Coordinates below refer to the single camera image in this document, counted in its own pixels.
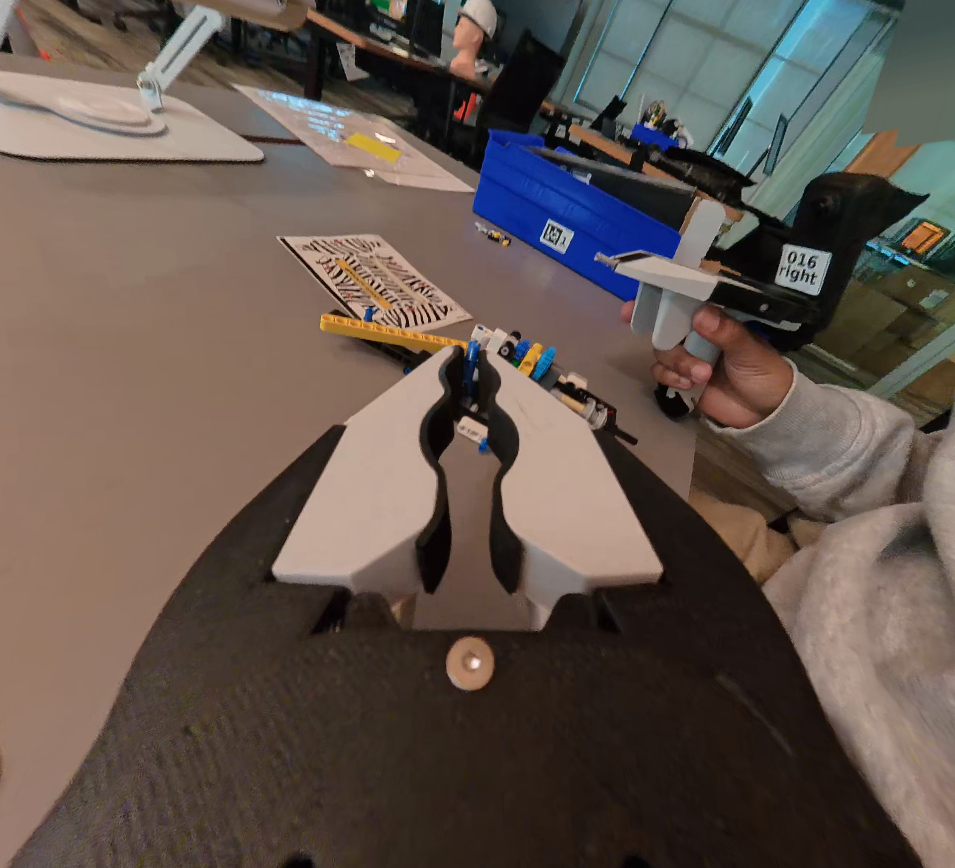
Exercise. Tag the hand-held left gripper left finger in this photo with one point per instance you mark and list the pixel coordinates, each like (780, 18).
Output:
(351, 510)

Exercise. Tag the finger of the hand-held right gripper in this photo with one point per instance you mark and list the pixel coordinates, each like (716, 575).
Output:
(656, 257)
(671, 280)

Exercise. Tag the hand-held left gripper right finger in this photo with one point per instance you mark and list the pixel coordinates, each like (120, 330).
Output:
(582, 510)

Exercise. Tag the multicoloured lego model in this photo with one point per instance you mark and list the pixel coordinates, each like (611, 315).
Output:
(537, 360)

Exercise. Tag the person's right forearm grey sleeve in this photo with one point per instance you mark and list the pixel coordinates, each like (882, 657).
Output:
(835, 450)

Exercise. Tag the small yellow black lego piece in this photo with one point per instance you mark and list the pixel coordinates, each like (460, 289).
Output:
(494, 235)

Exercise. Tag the yellow lego beam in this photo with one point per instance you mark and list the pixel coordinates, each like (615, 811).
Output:
(388, 332)

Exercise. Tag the person's right hand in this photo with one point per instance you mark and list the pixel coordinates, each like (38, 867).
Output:
(746, 383)

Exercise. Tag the blue storage bin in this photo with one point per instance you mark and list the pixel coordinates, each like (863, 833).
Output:
(582, 211)

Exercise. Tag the small blue background bin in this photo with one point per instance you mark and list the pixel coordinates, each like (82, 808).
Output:
(649, 135)

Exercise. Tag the person's beige pants leg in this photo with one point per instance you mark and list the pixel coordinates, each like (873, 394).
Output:
(746, 532)

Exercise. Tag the black office chair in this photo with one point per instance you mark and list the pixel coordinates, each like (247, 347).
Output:
(522, 84)

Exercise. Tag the zebra striped sticker sheet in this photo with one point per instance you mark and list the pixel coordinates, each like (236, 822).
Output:
(373, 278)

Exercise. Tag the mannequin head with hard hat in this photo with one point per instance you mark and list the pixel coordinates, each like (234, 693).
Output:
(474, 25)

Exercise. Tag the clear plastic bag yellow piece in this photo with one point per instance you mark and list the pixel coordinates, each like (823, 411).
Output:
(351, 137)

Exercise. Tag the person's grey hoodie torso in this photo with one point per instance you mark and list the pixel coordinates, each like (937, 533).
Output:
(880, 659)

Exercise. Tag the wooden background desk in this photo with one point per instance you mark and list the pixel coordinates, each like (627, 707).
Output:
(388, 51)

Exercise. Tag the orange wall sign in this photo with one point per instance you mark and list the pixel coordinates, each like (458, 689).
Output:
(925, 238)

